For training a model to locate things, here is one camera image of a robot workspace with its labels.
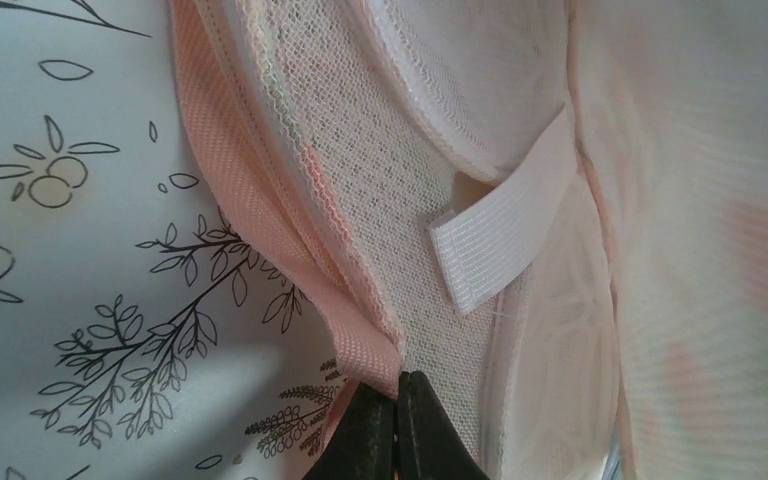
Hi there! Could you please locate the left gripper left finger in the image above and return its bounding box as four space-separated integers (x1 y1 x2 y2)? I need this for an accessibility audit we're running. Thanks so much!
304 384 396 480

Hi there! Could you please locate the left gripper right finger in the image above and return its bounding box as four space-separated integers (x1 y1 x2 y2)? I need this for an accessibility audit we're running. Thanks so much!
397 371 488 480

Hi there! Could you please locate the pink floral laundry bag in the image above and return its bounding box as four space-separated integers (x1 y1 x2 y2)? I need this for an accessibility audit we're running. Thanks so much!
170 1 768 479

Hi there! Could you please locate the floral patterned table mat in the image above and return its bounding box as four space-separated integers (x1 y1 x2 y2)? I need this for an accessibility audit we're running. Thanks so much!
0 1 342 479

